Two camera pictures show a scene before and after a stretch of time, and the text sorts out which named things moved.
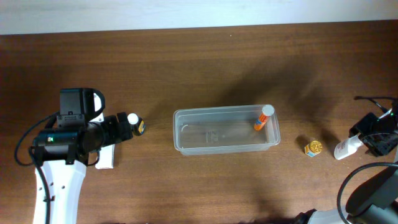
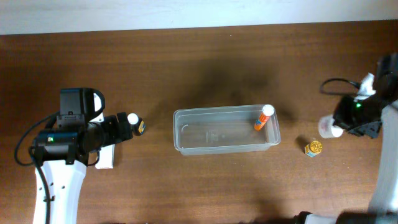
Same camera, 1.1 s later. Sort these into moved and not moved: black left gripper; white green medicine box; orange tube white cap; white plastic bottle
Moved: white plastic bottle
Not moved: orange tube white cap; white green medicine box; black left gripper
